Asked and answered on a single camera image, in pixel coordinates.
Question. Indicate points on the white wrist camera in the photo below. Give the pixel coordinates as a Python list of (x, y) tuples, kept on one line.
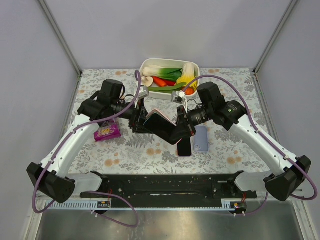
[(143, 93), (179, 97)]

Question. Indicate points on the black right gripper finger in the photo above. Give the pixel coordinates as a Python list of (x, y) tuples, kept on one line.
[(181, 131), (181, 115)]

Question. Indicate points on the toy orange tomato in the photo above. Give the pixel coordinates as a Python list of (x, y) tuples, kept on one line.
[(189, 91)]

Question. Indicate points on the toy napa cabbage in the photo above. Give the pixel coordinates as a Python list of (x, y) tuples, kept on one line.
[(187, 75)]

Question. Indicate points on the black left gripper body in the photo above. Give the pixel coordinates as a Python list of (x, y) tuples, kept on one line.
[(136, 120)]

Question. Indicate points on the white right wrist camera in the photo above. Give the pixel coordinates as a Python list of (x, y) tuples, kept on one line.
[(179, 97)]

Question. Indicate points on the lilac phone case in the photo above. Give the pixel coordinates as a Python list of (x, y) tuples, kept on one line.
[(201, 140)]

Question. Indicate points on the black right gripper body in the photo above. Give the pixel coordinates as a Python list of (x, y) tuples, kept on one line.
[(184, 122)]

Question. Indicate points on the toy mushroom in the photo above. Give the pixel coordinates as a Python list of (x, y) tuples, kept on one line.
[(147, 81)]

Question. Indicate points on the black phone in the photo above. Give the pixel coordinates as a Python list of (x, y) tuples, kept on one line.
[(184, 148)]

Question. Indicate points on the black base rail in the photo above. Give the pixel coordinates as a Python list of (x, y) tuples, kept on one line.
[(172, 191)]

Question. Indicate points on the toy green bean pod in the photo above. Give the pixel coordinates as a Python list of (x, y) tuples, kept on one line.
[(167, 89)]

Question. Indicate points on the purple snack packet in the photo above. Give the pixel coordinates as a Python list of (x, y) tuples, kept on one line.
[(108, 130)]

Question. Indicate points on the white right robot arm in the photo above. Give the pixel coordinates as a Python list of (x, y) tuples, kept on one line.
[(286, 170)]

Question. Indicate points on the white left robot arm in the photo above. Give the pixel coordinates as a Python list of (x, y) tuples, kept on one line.
[(50, 176)]

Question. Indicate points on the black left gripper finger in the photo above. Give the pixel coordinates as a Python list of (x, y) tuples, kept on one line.
[(142, 116), (139, 129)]

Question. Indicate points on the toy bok choy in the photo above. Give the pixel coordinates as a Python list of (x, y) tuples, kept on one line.
[(167, 73)]

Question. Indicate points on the toy red chili pepper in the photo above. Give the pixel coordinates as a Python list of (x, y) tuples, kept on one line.
[(162, 82)]

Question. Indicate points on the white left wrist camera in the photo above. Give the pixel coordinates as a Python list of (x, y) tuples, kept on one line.
[(143, 93)]

